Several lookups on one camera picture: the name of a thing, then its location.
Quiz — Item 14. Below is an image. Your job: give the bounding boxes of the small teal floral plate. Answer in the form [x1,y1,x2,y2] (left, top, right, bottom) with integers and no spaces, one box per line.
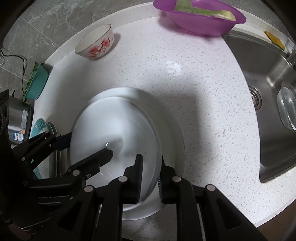
[31,117,57,179]

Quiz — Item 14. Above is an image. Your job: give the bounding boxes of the large white bowl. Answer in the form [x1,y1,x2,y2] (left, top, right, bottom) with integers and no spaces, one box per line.
[68,96,162,201]

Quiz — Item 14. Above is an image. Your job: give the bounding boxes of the large white plate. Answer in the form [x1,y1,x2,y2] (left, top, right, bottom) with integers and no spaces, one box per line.
[87,86,186,221]

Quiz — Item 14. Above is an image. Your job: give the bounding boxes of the stainless steel pot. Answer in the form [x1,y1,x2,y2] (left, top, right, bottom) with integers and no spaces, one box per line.
[8,96,33,145]

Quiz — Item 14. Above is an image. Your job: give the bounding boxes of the teal plastic basin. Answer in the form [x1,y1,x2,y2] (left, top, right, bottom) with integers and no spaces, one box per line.
[23,62,49,100]

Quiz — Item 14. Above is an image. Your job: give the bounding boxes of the red floral bowl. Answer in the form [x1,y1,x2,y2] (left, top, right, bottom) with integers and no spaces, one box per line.
[74,24,115,60]

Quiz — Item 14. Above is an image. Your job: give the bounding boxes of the clear glass bowl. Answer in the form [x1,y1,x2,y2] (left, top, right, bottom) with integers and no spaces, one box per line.
[277,81,295,131]

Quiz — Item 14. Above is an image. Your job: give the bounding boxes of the stainless steel sink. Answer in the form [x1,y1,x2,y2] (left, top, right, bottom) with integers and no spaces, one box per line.
[222,31,295,183]

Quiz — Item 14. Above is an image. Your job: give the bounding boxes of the purple plastic basin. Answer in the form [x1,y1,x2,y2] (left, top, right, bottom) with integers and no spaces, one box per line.
[153,1,246,37]

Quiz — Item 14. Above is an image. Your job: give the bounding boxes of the yellow sponge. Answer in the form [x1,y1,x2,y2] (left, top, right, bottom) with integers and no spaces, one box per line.
[264,30,285,50]

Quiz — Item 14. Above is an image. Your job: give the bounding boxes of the green vegetable peels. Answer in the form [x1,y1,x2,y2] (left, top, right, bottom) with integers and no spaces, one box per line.
[174,0,236,21]

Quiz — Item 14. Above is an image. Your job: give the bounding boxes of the black power cable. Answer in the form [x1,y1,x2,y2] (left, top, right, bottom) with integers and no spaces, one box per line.
[0,47,28,98]

